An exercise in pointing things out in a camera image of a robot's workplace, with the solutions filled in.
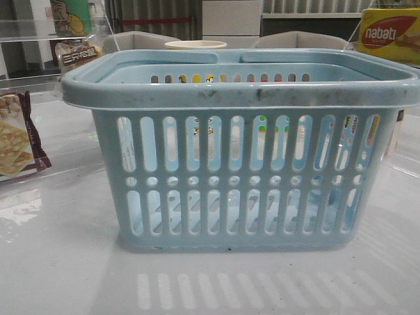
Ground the white cabinet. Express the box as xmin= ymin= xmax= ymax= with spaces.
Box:
xmin=202 ymin=1 xmax=263 ymax=36

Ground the grey armchair right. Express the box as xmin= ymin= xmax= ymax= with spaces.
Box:
xmin=251 ymin=31 xmax=348 ymax=50

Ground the grey armchair left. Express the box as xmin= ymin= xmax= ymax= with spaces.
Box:
xmin=102 ymin=31 xmax=180 ymax=54

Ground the light blue plastic basket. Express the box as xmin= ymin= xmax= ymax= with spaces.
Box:
xmin=61 ymin=49 xmax=419 ymax=249

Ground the maroon cracker package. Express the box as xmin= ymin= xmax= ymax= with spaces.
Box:
xmin=1 ymin=91 xmax=52 ymax=182

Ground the cream paper cup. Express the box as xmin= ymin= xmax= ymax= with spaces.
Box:
xmin=164 ymin=40 xmax=227 ymax=50

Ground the yellow nabati wafer box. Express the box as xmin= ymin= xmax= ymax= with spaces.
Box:
xmin=355 ymin=8 xmax=419 ymax=66

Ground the grey armchair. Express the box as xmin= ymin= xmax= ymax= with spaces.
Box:
xmin=102 ymin=31 xmax=180 ymax=54
xmin=251 ymin=31 xmax=348 ymax=50

